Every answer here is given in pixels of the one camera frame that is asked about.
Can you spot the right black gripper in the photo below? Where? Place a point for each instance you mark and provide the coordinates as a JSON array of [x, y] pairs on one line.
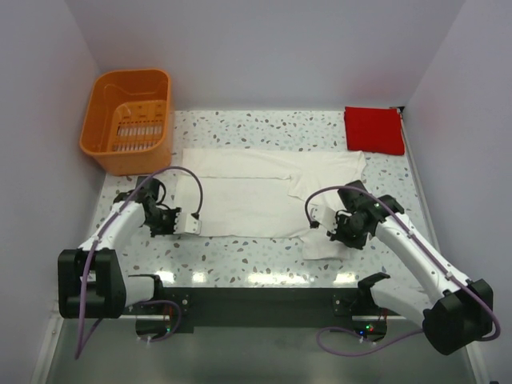
[[357, 244]]

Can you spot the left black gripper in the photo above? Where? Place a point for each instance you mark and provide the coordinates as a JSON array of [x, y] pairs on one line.
[[170, 230]]

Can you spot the white t shirt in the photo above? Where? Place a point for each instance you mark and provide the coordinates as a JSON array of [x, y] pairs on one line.
[[261, 193]]

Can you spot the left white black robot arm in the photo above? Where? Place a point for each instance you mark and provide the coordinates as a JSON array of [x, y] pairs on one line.
[[92, 272]]

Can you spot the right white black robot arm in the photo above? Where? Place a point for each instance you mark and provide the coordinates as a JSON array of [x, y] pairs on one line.
[[452, 309]]

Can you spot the orange plastic basket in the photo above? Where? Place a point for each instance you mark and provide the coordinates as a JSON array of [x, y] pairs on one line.
[[128, 125]]

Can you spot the red folded t shirt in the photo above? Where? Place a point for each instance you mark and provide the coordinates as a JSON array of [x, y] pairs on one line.
[[375, 130]]

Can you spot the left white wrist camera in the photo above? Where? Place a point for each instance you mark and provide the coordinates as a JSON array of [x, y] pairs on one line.
[[187, 224]]

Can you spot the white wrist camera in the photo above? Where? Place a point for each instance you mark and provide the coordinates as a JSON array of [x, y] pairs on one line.
[[325, 217], [187, 224]]

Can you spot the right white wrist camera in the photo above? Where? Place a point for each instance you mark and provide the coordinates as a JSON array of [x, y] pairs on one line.
[[325, 217]]

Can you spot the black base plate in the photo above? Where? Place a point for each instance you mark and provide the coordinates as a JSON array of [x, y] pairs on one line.
[[261, 307]]

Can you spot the aluminium rail frame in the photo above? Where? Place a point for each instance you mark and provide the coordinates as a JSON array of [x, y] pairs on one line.
[[115, 354]]

